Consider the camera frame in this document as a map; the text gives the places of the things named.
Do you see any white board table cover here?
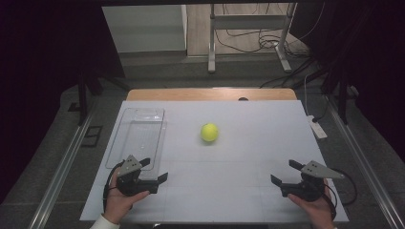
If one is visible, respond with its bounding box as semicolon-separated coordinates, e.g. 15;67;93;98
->
79;99;350;223

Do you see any white cabinet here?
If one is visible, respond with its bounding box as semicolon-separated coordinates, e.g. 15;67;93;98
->
101;4;188;53

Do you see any person's right hand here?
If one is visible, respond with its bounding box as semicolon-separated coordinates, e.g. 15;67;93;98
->
288;178;336;229

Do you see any yellow tennis ball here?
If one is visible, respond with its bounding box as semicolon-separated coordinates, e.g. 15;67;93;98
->
200;122;220;143

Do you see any wooden table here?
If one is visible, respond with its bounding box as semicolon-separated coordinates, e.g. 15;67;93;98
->
126;88;298;102

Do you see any person's left hand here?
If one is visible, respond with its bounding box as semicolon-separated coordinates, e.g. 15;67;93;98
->
103;168;151;225

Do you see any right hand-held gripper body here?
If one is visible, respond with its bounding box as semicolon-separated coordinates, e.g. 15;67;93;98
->
280;160;345;202

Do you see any black rectangular floor frame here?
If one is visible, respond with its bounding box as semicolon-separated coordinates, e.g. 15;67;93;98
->
80;125;104;148

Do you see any clear plastic container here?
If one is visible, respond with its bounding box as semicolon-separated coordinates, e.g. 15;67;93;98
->
105;107;167;182

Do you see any white power strip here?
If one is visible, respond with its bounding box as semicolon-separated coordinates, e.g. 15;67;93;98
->
307;114;329;140

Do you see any black power strip cable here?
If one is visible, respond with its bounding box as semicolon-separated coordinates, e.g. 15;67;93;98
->
311;94;330;124

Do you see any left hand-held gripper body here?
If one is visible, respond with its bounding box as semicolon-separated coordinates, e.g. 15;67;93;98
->
116;155;160;198

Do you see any white metal stand frame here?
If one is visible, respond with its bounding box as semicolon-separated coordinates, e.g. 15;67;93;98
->
207;3;298;74

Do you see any white cable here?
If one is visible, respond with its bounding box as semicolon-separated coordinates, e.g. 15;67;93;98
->
303;72;312;117

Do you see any right hand-held gripper black cable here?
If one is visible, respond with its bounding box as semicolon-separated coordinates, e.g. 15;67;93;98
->
324;167;358;220

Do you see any black metal stand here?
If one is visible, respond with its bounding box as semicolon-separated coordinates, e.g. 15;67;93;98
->
67;68;130;127
292;61;359;126

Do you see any tangle of black floor cables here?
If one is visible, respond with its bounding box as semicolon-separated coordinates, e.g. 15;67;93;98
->
214;3;319;90

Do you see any aluminium floor rail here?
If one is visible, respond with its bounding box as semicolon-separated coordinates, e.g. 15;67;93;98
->
324;94;405;229
28;106;98;229

